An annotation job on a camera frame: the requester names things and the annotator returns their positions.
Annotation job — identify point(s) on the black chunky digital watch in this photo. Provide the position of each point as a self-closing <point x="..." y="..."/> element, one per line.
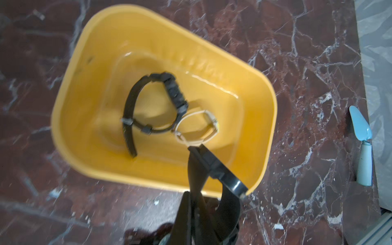
<point x="155" y="105"/>

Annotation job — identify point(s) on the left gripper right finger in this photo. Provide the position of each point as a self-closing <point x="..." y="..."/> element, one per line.
<point x="225" y="220"/>

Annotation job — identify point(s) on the small beige strap watch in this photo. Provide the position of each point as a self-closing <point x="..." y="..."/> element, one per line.
<point x="196" y="128"/>

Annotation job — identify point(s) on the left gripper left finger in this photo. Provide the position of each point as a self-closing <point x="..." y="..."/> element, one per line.
<point x="181" y="233"/>

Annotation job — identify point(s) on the light blue spatula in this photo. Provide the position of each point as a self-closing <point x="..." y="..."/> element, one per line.
<point x="363" y="133"/>

